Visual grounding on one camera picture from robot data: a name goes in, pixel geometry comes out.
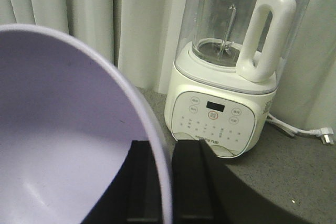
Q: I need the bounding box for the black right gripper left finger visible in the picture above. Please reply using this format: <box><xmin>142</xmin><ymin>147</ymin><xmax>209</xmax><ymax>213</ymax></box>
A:
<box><xmin>82</xmin><ymin>141</ymin><xmax>161</xmax><ymax>223</ymax></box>

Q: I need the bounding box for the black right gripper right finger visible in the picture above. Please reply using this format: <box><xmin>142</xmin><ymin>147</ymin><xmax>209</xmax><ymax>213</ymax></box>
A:
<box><xmin>172</xmin><ymin>140</ymin><xmax>299</xmax><ymax>223</ymax></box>

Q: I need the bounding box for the purple plastic bowl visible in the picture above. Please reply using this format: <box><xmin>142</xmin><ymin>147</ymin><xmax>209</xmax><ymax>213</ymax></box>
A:
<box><xmin>1</xmin><ymin>24</ymin><xmax>173</xmax><ymax>223</ymax></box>

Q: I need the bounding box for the white blender with clear jar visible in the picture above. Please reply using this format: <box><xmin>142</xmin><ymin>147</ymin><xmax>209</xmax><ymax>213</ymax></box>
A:
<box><xmin>164</xmin><ymin>0</ymin><xmax>309</xmax><ymax>158</ymax></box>

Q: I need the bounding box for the grey curtain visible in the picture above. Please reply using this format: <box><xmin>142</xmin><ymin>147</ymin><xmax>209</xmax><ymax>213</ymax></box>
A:
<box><xmin>1</xmin><ymin>0</ymin><xmax>335</xmax><ymax>129</ymax></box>

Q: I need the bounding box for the white power cord with plug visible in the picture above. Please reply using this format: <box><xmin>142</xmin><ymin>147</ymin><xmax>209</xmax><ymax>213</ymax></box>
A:
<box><xmin>266</xmin><ymin>114</ymin><xmax>335</xmax><ymax>145</ymax></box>

